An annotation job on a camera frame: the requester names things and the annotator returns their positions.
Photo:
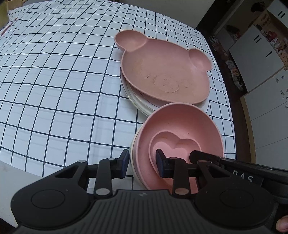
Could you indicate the checked white tablecloth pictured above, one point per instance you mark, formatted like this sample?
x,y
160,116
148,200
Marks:
x,y
61,93

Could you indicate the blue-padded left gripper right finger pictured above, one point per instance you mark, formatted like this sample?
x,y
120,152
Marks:
x,y
176,169

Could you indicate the red pen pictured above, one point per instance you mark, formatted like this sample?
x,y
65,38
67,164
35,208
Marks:
x,y
8,26

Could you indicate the pink bear-shaped plate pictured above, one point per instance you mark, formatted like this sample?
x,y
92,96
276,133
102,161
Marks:
x,y
163,70

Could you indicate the white bowl under pink bowl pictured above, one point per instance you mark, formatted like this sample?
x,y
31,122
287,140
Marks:
x,y
132,159

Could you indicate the white floor cabinet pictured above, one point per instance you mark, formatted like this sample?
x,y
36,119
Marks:
x,y
261,57

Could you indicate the person's right hand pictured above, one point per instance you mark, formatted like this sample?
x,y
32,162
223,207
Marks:
x,y
282,224

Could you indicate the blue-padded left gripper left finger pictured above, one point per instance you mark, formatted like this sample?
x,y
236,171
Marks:
x,y
109,169

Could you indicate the pink round bowl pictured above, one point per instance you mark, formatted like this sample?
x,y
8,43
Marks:
x,y
177,129

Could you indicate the pink heart-shaped dish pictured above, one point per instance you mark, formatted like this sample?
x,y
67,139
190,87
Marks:
x,y
172,145

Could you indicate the gold thermos jug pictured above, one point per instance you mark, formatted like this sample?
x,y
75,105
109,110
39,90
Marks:
x,y
4,18

